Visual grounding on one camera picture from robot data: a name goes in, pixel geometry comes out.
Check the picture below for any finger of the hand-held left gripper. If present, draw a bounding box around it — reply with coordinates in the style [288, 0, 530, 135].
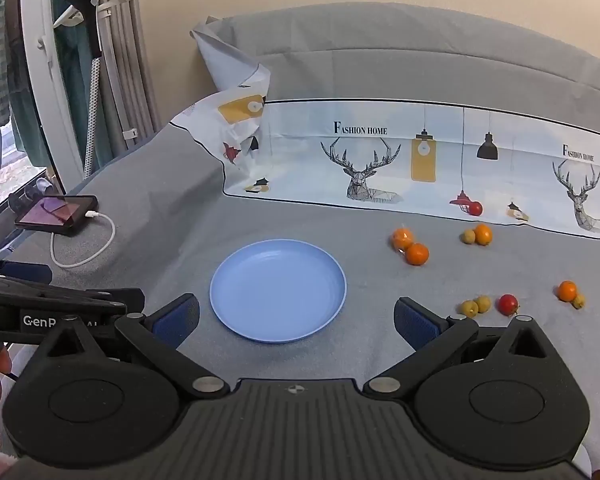
[0, 259, 54, 291]
[0, 287, 146, 314]

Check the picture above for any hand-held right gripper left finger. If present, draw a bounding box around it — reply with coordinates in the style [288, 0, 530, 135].
[35, 294, 231, 401]

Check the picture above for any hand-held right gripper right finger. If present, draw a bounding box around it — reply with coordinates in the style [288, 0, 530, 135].
[362, 296, 557, 400]

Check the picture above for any blue plate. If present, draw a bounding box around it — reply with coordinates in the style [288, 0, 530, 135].
[209, 239, 348, 345]

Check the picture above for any black phone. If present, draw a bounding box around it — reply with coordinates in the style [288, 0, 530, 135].
[14, 195, 100, 238]

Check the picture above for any grey bed cover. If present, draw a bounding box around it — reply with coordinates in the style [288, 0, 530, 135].
[0, 2, 600, 480]

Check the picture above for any deer and lamp printed cloth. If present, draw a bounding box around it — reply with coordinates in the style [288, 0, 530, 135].
[172, 17, 600, 247]

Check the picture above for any black garment steamer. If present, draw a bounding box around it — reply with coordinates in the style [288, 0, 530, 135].
[58, 0, 106, 178]

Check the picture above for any white charging cable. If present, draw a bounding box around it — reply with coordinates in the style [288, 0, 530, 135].
[50, 210, 117, 268]

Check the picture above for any white window frame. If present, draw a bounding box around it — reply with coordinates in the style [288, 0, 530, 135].
[19, 0, 87, 183]

